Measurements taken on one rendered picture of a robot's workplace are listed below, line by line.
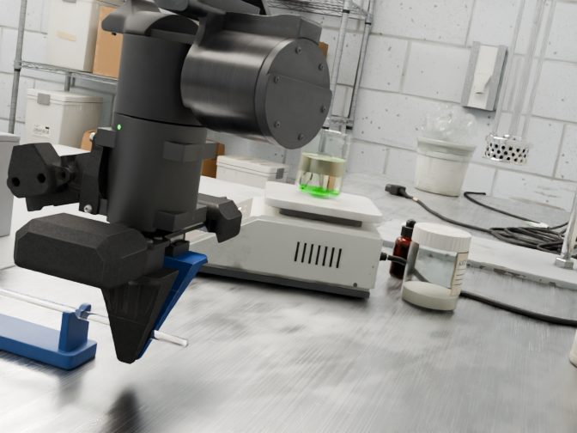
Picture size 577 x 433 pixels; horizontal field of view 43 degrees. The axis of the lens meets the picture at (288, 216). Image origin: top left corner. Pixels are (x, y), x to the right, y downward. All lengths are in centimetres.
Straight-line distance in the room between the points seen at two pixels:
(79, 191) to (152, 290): 8
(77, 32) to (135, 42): 296
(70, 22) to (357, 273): 278
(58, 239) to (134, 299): 9
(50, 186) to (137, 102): 7
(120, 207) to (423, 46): 279
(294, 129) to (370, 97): 282
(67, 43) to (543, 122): 202
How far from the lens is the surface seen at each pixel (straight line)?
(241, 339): 59
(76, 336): 51
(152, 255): 44
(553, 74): 314
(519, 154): 109
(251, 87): 37
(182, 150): 43
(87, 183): 46
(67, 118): 336
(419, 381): 58
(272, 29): 40
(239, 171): 305
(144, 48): 43
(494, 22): 316
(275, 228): 73
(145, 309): 46
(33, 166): 46
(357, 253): 74
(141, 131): 43
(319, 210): 73
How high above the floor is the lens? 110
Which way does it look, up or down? 10 degrees down
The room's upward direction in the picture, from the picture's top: 10 degrees clockwise
